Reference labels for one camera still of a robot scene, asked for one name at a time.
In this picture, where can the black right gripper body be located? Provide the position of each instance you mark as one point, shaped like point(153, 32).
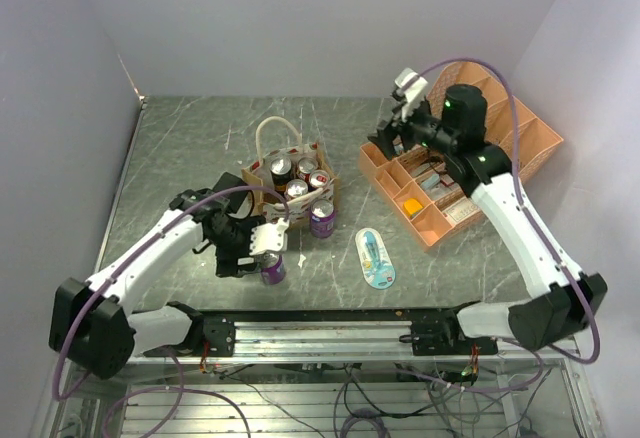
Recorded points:
point(421, 125)

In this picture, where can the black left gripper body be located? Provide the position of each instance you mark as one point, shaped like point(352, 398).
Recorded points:
point(234, 243)

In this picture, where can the purple Fanta can front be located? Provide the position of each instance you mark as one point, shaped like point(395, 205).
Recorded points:
point(272, 268)

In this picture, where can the purple fanta can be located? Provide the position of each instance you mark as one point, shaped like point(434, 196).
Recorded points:
point(322, 217)
point(272, 268)

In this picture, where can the blue Red Bull can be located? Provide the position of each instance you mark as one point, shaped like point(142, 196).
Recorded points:
point(318, 179)

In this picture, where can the red cola can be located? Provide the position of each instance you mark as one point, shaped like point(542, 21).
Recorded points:
point(296, 188)
point(305, 167)

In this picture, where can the black yellow beverage can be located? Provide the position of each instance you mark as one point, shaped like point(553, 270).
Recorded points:
point(281, 171)

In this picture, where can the watermelon canvas bag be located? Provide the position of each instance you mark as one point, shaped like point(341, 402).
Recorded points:
point(273, 206)

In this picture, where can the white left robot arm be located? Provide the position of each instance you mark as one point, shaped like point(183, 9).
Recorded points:
point(93, 321)

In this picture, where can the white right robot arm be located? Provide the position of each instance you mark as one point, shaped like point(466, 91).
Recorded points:
point(562, 299)

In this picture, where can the red cola can in bag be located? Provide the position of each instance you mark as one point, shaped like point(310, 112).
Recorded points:
point(305, 167)

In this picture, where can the purple Fanta can by bag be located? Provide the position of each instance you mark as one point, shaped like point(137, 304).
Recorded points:
point(322, 217)

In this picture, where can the orange plastic desk organizer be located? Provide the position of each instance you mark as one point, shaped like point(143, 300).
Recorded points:
point(420, 173)

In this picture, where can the yellow block in organizer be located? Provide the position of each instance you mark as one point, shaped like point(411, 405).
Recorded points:
point(412, 207)

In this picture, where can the white card in organizer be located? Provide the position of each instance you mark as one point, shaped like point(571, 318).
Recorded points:
point(460, 211)

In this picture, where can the blue correction tape package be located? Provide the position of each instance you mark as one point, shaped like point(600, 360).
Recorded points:
point(376, 266)

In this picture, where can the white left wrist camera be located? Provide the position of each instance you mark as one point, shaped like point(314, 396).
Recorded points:
point(269, 238)

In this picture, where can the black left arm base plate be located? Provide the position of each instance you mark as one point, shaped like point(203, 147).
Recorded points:
point(208, 332)

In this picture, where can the aluminium mounting rail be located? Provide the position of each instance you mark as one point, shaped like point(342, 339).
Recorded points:
point(284, 342)

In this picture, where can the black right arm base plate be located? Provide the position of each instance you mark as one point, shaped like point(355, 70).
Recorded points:
point(437, 332)

